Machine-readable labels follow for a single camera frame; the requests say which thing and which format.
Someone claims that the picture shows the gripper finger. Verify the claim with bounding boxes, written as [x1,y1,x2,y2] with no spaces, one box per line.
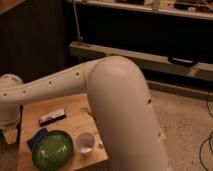
[3,131,13,144]

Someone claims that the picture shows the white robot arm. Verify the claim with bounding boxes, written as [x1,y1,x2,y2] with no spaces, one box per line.
[0,56,171,171]

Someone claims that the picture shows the green ceramic bowl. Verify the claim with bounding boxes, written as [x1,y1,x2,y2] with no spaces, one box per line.
[32,130,74,171]

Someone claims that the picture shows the black and white box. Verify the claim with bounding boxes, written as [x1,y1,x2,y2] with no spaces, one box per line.
[38,108,66,126]

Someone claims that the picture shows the clear plastic cup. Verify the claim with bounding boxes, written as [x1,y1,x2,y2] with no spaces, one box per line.
[75,132,95,155]

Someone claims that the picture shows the metal stand pole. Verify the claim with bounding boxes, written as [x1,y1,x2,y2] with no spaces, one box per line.
[72,0,83,46]

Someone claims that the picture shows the wooden shelf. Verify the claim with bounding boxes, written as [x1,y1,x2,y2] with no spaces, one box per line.
[76,0,213,21]

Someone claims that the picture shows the grey case with handle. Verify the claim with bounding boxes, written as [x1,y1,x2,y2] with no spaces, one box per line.
[69,41,213,81]

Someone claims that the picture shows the black cables on floor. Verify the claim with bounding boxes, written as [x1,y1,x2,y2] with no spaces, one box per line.
[198,93,213,163]

